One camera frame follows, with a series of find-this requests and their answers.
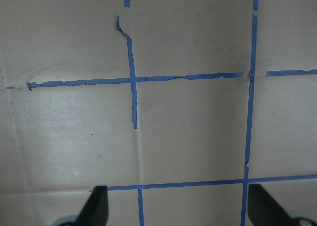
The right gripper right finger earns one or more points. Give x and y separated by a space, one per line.
263 210

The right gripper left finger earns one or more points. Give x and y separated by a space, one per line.
95 210

